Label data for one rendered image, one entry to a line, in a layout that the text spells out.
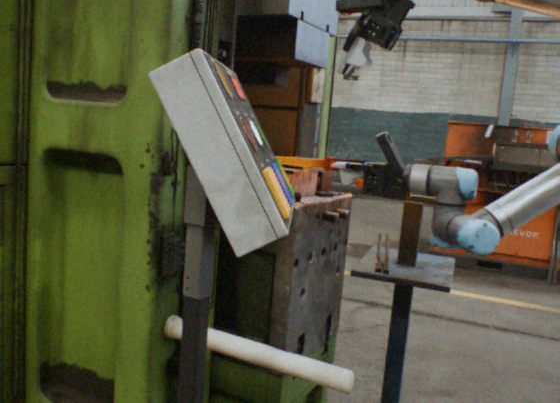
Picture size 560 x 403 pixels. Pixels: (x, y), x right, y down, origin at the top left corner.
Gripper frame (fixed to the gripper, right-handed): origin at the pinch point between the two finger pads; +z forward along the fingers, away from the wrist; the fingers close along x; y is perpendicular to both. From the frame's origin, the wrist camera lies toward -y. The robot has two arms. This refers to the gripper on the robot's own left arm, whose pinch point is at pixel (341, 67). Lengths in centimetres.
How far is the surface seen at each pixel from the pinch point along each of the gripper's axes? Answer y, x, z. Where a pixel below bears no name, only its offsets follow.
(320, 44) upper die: -15.5, 16.3, -0.7
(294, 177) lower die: 0.8, 7.2, 30.7
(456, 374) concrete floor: 73, 136, 104
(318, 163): 2.5, 12.7, 25.4
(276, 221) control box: 25, -54, 17
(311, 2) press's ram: -19.7, 8.8, -8.9
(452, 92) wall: -133, 762, 13
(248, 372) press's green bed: 21, -2, 79
